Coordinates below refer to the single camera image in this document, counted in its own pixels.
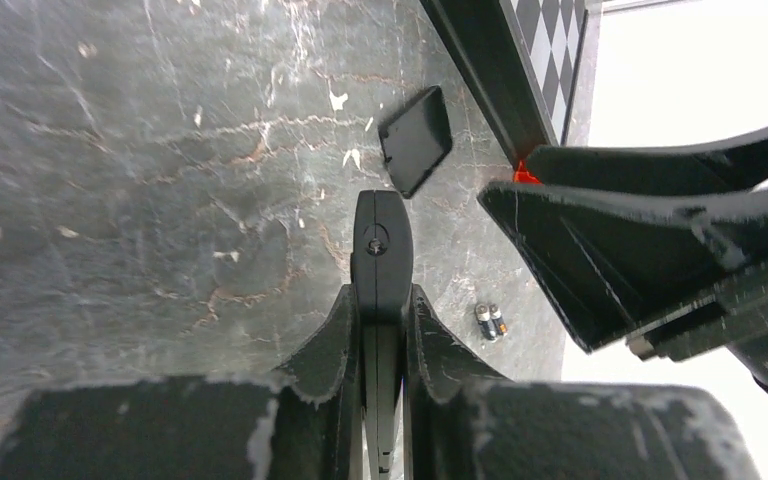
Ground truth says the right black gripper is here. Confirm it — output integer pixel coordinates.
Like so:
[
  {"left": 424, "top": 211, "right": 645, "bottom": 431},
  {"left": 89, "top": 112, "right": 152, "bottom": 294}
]
[{"left": 478, "top": 127, "right": 768, "bottom": 362}]

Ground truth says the black remote control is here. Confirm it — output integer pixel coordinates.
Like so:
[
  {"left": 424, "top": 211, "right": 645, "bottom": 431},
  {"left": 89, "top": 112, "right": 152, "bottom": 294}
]
[{"left": 350, "top": 190, "right": 413, "bottom": 479}]

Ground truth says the black grey checkerboard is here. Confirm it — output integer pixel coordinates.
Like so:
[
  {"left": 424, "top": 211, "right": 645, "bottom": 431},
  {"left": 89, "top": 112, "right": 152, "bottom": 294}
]
[{"left": 418, "top": 0, "right": 591, "bottom": 170}]

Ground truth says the dark battery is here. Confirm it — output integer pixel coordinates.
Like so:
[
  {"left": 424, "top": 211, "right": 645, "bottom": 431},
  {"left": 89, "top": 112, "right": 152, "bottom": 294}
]
[
  {"left": 488, "top": 304, "right": 508, "bottom": 338},
  {"left": 474, "top": 303, "right": 497, "bottom": 342}
]

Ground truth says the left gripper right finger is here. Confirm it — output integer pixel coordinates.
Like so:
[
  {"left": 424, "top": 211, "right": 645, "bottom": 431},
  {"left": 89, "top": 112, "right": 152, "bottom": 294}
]
[{"left": 403, "top": 286, "right": 758, "bottom": 479}]

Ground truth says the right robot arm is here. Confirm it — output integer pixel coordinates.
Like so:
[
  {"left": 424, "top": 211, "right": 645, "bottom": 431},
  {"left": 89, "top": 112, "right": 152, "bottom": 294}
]
[{"left": 478, "top": 127, "right": 768, "bottom": 394}]

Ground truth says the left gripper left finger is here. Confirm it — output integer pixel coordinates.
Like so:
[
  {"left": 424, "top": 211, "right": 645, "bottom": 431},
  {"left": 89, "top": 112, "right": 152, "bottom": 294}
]
[{"left": 0, "top": 286, "right": 361, "bottom": 479}]

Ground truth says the orange round object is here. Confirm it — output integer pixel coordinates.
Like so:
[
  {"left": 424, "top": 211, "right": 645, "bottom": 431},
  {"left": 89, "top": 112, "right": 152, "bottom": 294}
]
[{"left": 512, "top": 159, "right": 541, "bottom": 184}]

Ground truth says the black battery cover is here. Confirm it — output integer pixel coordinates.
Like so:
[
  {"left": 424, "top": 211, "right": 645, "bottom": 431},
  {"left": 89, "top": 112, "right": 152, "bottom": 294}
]
[{"left": 378, "top": 85, "right": 453, "bottom": 199}]

